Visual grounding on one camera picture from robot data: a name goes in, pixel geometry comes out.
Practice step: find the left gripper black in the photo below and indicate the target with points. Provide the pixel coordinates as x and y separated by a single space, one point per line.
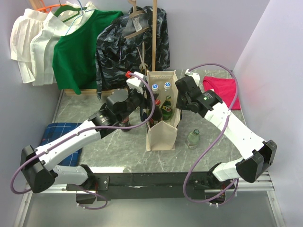
146 103

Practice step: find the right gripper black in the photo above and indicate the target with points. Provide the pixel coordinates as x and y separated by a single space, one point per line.
179 105

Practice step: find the Coca-Cola glass bottle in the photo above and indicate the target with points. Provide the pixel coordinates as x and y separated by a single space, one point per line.
157 114
125 124

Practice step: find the green Perrier bottle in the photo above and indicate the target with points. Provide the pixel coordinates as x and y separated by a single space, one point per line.
166 108

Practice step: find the cream canvas tote bag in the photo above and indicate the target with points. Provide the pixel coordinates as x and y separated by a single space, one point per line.
163 135

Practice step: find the clear Chang soda bottle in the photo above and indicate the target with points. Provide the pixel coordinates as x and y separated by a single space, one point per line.
193 139

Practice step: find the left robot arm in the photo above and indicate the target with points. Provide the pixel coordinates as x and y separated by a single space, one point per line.
40 166

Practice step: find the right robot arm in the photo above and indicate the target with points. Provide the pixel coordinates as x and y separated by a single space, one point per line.
257 155

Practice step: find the pink folded t-shirt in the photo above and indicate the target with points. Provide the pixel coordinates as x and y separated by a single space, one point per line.
224 88

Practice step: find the dark patterned hanging shirt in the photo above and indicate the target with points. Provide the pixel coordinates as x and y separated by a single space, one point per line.
122 47

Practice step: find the green hanging t-shirt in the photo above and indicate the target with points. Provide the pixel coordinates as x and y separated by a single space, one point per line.
74 54

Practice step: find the blue plaid cloth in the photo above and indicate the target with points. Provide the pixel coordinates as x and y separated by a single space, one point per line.
54 131

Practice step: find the wooden hanger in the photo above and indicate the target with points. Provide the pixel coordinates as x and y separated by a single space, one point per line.
136 23

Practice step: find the green hanger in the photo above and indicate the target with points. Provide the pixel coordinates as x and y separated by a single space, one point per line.
67 12

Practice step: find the white hanging blouse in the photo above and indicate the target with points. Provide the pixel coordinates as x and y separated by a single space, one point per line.
32 41

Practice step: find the orange hanger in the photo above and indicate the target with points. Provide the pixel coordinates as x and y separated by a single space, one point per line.
46 9

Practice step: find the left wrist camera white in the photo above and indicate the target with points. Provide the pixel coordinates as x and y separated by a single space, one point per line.
134 82

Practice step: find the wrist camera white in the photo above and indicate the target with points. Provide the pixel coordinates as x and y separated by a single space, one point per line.
194 75
134 82

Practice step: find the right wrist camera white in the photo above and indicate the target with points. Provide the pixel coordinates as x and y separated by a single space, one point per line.
194 75

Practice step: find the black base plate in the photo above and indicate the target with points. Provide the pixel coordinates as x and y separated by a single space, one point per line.
155 185

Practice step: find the aluminium rail frame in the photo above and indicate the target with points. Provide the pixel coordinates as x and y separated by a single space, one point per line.
155 200

